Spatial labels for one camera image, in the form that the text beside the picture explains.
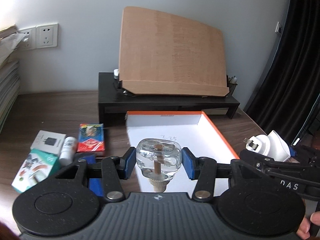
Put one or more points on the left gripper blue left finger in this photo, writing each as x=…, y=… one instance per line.
x=130, y=161

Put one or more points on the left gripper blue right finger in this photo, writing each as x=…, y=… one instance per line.
x=190, y=164

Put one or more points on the clear glass liquid bottle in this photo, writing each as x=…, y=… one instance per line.
x=159, y=160

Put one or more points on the white plug-in diffuser heater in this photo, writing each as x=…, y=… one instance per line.
x=271, y=146

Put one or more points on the red blue playing card box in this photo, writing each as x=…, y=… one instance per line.
x=91, y=138

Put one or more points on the white charger packaging box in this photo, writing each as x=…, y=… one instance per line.
x=49, y=142

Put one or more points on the green white bandage box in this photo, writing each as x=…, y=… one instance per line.
x=37, y=166

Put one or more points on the person right hand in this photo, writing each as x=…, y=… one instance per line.
x=304, y=228

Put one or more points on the black monitor riser shelf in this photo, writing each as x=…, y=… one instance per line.
x=114, y=102

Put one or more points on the small white pill bottle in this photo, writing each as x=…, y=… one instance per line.
x=68, y=151

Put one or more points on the black curtain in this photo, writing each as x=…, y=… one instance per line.
x=291, y=87

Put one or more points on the white bottle behind stand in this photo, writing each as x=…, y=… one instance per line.
x=116, y=74

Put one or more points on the black mesh pen holder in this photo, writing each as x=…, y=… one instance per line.
x=231, y=84

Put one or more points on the wooden book stand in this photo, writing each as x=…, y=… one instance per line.
x=166, y=54

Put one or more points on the stack of books and papers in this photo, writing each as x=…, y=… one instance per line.
x=10, y=79

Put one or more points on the white double wall socket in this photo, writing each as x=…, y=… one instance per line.
x=46, y=35

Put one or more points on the white wall switch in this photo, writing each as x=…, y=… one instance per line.
x=278, y=29

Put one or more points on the left white wall socket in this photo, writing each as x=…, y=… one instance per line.
x=28, y=42

